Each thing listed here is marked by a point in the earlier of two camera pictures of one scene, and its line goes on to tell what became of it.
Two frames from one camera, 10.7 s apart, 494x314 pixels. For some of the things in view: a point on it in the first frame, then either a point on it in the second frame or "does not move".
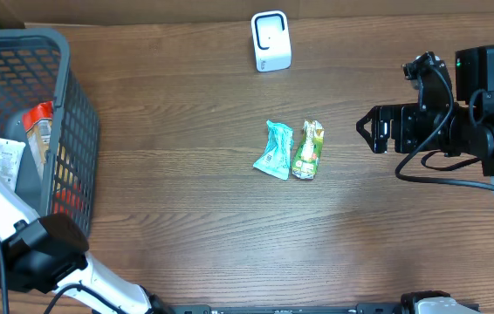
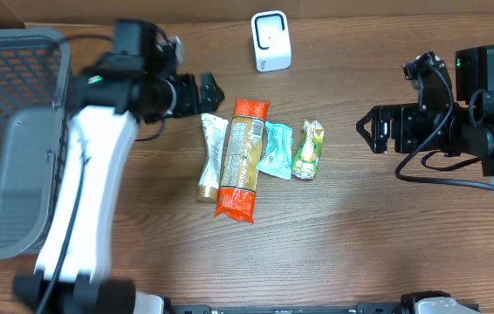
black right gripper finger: [380, 129] does not move
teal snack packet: [276, 160] does not move
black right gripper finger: [385, 122] does not move
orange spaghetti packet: [66, 187] -> [242, 161]
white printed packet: [6, 157] -> [215, 128]
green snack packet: [306, 158] does not move
